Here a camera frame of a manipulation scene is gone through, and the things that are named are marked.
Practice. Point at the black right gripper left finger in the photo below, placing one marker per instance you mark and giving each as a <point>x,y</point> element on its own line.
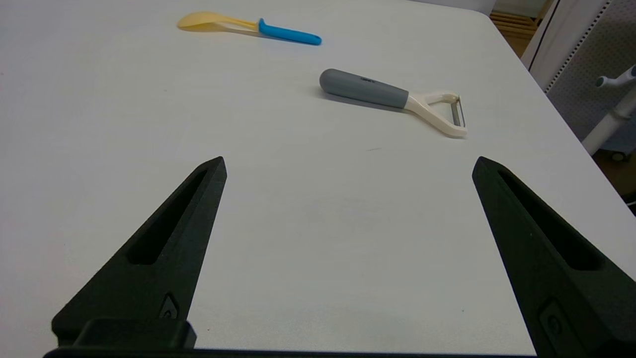
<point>164,268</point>

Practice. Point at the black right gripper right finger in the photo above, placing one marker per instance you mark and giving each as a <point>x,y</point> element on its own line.
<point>561,278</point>

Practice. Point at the white side desk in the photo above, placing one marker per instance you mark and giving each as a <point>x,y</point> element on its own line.
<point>611,122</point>

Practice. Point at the white perforated panel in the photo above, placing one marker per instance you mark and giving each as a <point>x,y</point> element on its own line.
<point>584,44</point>

